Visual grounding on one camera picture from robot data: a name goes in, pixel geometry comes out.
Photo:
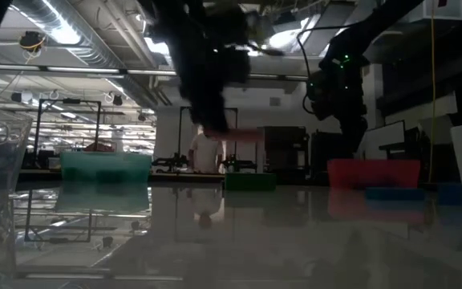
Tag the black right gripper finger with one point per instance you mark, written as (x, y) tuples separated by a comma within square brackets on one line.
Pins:
[(353, 136)]

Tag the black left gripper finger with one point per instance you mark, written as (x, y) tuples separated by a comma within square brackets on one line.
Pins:
[(209, 108)]

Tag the blue triangle block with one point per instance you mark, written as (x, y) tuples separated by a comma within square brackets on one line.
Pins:
[(395, 193)]

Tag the long green block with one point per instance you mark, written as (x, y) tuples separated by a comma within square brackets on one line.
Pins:
[(250, 181)]

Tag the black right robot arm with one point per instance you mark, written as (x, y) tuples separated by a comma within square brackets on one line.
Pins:
[(375, 28)]

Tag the black background robot arm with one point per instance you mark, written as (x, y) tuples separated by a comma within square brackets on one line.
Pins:
[(241, 164), (171, 161)]

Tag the white panel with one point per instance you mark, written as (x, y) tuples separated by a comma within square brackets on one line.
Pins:
[(383, 138)]

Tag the red plastic bin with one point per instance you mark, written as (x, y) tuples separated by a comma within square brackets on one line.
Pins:
[(373, 172)]

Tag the person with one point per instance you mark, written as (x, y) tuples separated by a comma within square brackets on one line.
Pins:
[(205, 154)]

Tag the black cabinet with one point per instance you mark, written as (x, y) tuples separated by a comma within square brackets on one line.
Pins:
[(285, 152)]

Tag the green plastic bin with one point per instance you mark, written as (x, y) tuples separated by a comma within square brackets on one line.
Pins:
[(106, 166)]

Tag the ceiling light bar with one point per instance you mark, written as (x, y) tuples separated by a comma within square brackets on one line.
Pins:
[(82, 70)]

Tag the black cell frame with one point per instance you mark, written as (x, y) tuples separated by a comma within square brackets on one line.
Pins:
[(234, 116), (70, 101)]

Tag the silver ceiling duct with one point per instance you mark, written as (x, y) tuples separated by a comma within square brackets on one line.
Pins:
[(74, 36)]

